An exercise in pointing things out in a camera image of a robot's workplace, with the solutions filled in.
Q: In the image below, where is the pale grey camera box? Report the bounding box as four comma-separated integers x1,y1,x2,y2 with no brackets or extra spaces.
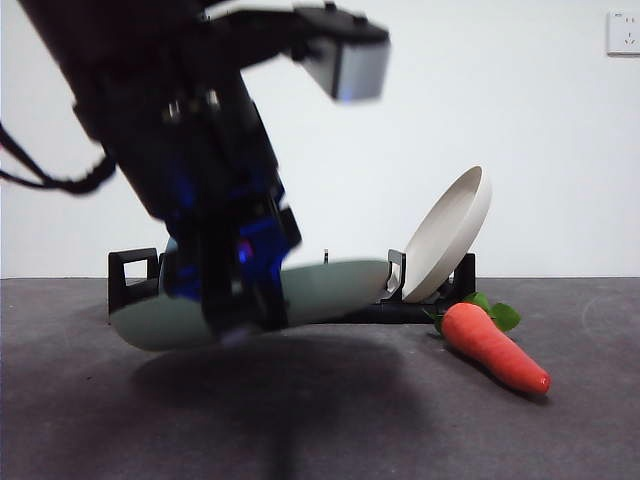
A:
292,2,393,106

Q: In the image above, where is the black cable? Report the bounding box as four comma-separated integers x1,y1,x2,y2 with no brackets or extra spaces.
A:
0,119,119,195

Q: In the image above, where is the green plate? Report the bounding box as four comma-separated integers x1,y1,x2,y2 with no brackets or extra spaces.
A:
110,257,393,354

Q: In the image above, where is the white wall socket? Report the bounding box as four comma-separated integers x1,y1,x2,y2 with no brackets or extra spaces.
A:
605,10,640,57

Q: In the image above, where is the beige plate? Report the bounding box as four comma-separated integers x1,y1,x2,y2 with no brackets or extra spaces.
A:
401,165,494,304

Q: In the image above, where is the blue plate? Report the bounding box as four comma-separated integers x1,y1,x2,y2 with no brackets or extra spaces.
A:
160,236,182,281

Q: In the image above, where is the orange carrot with green leaves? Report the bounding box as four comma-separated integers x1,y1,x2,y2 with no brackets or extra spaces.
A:
422,292,553,397

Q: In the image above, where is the black plate rack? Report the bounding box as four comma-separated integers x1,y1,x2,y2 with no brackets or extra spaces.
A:
107,247,477,327

